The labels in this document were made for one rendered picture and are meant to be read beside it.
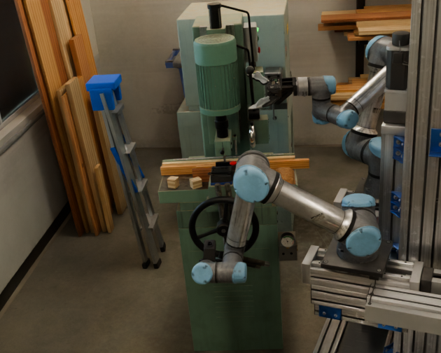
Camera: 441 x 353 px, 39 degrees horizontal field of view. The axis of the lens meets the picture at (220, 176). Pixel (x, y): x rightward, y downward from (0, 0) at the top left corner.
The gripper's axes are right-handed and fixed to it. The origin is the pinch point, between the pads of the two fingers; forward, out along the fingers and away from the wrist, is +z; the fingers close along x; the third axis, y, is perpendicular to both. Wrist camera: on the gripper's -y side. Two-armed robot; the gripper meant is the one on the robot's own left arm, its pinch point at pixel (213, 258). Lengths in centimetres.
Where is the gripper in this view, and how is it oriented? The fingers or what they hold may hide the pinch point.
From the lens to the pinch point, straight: 256.8
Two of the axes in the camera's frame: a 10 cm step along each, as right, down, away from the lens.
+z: 1.2, 0.3, 9.9
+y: 0.0, 10.0, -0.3
